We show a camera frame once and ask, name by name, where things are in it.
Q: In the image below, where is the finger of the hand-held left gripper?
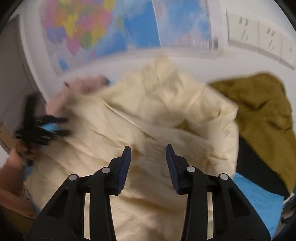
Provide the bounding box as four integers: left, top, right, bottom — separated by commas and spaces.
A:
45, 116, 70, 125
46, 129, 73, 139

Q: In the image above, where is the cream jacket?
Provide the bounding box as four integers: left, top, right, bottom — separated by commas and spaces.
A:
23, 58, 240, 241

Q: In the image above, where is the black garment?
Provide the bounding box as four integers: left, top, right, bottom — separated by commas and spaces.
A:
235, 136, 290, 198

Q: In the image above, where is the person's left hand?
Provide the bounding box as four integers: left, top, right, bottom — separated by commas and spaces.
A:
13, 144, 41, 167

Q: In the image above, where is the white wall switch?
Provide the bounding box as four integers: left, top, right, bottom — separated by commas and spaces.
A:
279, 34, 296, 70

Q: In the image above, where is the blue floral bedsheet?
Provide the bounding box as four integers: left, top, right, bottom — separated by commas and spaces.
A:
22, 123, 285, 240

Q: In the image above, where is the person's left forearm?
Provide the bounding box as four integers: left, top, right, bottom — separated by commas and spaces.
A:
0, 158, 28, 198

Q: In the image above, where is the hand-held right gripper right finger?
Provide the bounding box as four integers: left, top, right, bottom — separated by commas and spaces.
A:
165, 144, 271, 241

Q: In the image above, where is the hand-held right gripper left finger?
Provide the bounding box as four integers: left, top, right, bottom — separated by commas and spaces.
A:
26, 146, 132, 241

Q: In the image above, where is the pink garment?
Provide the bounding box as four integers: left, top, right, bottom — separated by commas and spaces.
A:
46, 75, 110, 113

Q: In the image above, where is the white wall socket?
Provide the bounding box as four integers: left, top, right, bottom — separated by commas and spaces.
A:
257, 23, 283, 61
226, 11, 260, 52

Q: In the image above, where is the colourful wall map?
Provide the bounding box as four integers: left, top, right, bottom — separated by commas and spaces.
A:
41, 0, 220, 75

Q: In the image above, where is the olive green garment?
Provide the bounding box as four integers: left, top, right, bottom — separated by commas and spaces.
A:
209, 73, 294, 193

